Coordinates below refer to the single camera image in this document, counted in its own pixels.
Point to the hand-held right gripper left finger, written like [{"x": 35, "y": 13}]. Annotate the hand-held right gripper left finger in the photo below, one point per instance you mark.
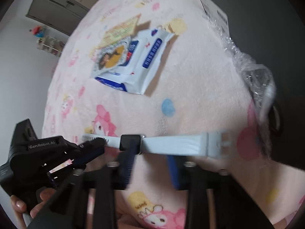
[{"x": 129, "y": 158}]

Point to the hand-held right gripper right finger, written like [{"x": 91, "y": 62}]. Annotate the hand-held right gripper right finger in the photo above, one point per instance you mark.
[{"x": 172, "y": 171}]

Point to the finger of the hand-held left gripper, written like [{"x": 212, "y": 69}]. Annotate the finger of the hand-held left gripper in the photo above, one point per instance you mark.
[
  {"x": 90, "y": 156},
  {"x": 93, "y": 144}
]

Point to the white blue wet wipes pack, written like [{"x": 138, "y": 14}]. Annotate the white blue wet wipes pack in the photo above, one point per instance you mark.
[{"x": 147, "y": 52}]

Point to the black cardboard box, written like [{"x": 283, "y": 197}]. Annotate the black cardboard box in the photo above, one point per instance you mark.
[{"x": 262, "y": 16}]

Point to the person's left hand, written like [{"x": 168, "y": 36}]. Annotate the person's left hand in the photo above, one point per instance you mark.
[{"x": 18, "y": 204}]

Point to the pink printed blanket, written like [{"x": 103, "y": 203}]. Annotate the pink printed blanket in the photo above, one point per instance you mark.
[{"x": 190, "y": 88}]

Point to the white shelf rack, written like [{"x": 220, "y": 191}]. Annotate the white shelf rack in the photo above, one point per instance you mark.
[{"x": 51, "y": 45}]

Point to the yellow printed card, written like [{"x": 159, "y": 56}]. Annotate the yellow printed card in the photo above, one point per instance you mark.
[{"x": 119, "y": 29}]

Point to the red blue toy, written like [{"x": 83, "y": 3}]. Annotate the red blue toy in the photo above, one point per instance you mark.
[{"x": 38, "y": 31}]

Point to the grey door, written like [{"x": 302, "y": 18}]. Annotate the grey door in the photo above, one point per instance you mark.
[{"x": 57, "y": 12}]

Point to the clear plastic wrap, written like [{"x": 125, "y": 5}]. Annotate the clear plastic wrap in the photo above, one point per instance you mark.
[{"x": 238, "y": 50}]

